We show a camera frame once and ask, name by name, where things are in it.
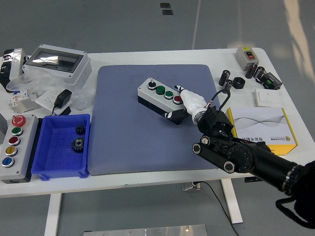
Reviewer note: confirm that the black table control panel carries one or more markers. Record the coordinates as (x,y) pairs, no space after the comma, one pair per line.
(249,180)

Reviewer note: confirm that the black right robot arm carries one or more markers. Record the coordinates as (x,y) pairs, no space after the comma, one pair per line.
(246,152)

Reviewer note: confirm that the black hex nut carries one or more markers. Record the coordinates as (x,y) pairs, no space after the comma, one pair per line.
(238,82)

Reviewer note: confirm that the white circuit breaker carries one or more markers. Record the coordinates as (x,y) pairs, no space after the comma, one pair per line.
(19,97)

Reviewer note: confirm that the white wall socket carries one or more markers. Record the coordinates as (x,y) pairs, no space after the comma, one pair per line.
(45,99)

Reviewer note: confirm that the grey four-button control box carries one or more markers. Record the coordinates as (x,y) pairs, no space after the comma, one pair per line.
(144,91)

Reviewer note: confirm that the black power adapter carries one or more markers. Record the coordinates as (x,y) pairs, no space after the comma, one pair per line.
(62,97)

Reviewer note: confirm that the clear plastic bag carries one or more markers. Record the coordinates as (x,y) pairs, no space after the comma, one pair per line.
(44,83)

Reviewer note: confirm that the yellow and white cardboard box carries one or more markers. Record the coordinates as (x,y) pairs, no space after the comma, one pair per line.
(265,123)

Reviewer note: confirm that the white and black wrapped enclosure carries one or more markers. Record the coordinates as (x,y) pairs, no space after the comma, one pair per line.
(17,64)

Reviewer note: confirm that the grey five-button control box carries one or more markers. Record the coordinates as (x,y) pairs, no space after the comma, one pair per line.
(24,147)

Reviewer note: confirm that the dark floor cover plate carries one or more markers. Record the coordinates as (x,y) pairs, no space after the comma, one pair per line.
(165,5)
(167,12)

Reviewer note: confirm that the large black gear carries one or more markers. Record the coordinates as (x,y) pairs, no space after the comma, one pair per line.
(78,145)

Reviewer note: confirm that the blue plastic bin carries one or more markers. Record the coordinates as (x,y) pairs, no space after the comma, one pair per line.
(54,157)

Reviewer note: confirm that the black cylindrical capacitor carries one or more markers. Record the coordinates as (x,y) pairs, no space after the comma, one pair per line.
(228,84)
(259,73)
(224,77)
(251,70)

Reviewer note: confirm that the silver metal floor plate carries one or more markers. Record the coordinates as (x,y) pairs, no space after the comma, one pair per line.
(147,231)

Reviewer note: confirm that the grey enclosure with window lid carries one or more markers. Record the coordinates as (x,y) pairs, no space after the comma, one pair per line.
(78,71)

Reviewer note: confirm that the blue-grey table mat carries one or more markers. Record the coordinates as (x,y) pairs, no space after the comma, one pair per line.
(123,137)

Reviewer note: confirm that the black module with green terminal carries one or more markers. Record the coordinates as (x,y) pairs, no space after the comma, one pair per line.
(272,81)

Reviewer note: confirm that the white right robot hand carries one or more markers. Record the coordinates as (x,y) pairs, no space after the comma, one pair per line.
(193,102)

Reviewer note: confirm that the grey two-button switch box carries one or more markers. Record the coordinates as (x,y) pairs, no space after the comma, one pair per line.
(242,60)

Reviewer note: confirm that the white table leg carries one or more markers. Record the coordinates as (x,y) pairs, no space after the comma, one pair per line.
(232,204)
(52,214)

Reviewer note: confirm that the silver metal bracket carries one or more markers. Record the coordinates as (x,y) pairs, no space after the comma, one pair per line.
(27,108)

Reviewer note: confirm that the grey object at table edge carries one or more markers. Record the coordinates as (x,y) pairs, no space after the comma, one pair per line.
(2,125)

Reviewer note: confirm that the white wall switch plate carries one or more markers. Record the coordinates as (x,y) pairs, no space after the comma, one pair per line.
(268,97)

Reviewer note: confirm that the small black gear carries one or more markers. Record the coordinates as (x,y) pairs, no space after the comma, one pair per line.
(80,130)

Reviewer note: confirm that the grey box under table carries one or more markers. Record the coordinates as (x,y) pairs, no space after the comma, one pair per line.
(189,186)

